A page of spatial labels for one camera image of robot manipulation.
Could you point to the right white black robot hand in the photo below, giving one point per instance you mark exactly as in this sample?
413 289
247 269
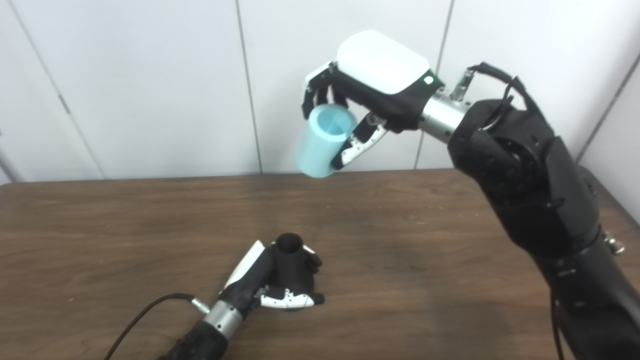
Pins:
385 75

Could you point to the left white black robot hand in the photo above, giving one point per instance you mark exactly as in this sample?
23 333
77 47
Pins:
250 282

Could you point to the black nozzle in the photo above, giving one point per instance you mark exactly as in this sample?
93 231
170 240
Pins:
292 265

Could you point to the light blue cylinder cup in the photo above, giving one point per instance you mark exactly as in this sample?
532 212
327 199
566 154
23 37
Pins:
320 145

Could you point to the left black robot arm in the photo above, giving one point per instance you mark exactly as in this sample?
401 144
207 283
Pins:
205 335

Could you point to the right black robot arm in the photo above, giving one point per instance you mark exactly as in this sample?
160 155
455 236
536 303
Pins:
540 190

